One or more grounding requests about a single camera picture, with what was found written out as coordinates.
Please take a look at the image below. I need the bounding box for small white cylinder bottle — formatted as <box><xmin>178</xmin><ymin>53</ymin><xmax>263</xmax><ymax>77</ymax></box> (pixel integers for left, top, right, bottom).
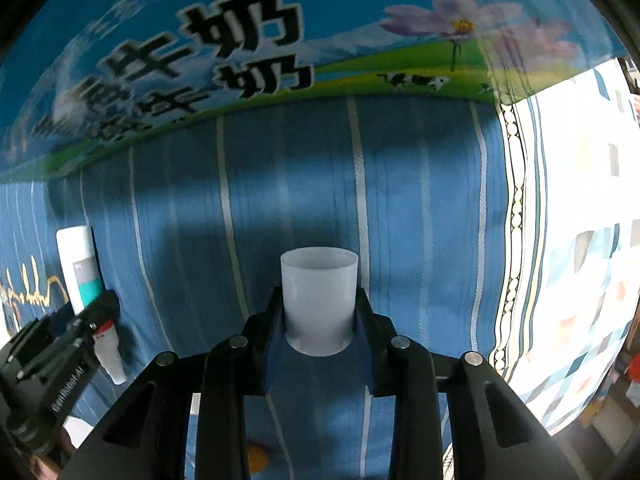
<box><xmin>280</xmin><ymin>247</ymin><xmax>359</xmax><ymax>358</ymax></box>

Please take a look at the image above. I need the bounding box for plaid checked quilt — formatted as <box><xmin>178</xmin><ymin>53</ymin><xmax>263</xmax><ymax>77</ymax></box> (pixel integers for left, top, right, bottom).
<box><xmin>489</xmin><ymin>60</ymin><xmax>639</xmax><ymax>433</ymax></box>

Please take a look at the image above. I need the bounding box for white green tube bottle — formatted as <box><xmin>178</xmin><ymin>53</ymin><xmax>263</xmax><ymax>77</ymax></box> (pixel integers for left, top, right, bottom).
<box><xmin>56</xmin><ymin>226</ymin><xmax>127</xmax><ymax>385</ymax></box>

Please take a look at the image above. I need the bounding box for blue striped bed cover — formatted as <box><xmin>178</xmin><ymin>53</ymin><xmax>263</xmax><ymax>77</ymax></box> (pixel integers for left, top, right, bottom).
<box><xmin>1</xmin><ymin>96</ymin><xmax>537</xmax><ymax>479</ymax></box>

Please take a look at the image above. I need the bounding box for open cardboard milk box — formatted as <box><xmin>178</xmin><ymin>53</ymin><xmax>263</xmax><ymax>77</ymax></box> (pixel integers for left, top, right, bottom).
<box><xmin>1</xmin><ymin>0</ymin><xmax>625</xmax><ymax>182</ymax></box>

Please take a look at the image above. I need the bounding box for brown walnut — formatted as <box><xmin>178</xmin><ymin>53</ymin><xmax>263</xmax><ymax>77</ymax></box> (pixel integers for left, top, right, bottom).
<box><xmin>247</xmin><ymin>441</ymin><xmax>270</xmax><ymax>476</ymax></box>

